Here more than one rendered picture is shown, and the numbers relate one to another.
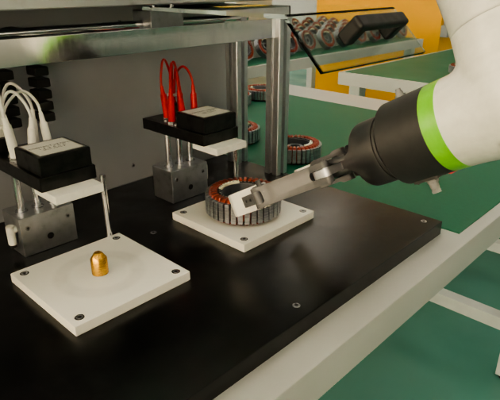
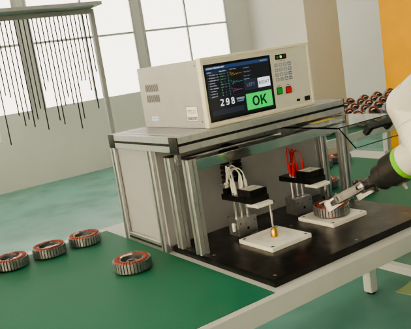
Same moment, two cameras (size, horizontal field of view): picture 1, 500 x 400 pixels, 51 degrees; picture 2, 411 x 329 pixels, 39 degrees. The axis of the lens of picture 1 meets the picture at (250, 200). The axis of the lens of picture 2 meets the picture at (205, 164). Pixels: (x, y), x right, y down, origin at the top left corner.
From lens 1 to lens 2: 110 cm
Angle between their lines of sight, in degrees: 18
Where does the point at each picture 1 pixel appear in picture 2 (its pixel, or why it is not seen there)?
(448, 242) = not seen: outside the picture
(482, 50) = (404, 136)
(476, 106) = (405, 155)
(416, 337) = not seen: outside the picture
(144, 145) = (278, 190)
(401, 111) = (385, 158)
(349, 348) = (380, 254)
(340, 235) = (379, 219)
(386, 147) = (381, 172)
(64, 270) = (259, 236)
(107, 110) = (261, 174)
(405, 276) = (408, 231)
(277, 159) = not seen: hidden behind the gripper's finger
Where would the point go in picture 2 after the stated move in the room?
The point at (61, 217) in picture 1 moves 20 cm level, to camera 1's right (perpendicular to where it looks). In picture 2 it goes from (252, 219) to (317, 213)
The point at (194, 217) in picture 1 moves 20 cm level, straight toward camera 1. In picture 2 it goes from (308, 217) to (315, 237)
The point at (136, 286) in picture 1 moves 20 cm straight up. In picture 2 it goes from (290, 238) to (282, 170)
